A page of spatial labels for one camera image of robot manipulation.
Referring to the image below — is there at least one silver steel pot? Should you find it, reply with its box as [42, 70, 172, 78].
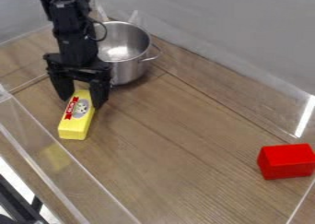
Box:
[99, 21, 162, 86]

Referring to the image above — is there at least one red block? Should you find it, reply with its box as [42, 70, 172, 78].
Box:
[258, 144, 315, 180]

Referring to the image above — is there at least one black table frame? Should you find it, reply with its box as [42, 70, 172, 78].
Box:
[0, 174, 50, 224]

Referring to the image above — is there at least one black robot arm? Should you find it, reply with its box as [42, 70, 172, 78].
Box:
[40, 0, 111, 109]

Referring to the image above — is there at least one clear acrylic enclosure wall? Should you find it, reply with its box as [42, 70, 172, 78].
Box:
[0, 0, 315, 224]

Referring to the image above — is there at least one black cable loop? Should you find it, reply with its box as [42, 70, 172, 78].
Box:
[86, 19, 108, 42]

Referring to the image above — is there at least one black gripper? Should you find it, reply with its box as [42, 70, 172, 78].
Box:
[43, 21, 111, 109]

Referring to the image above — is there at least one yellow butter block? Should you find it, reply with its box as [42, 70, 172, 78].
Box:
[58, 89, 95, 140]

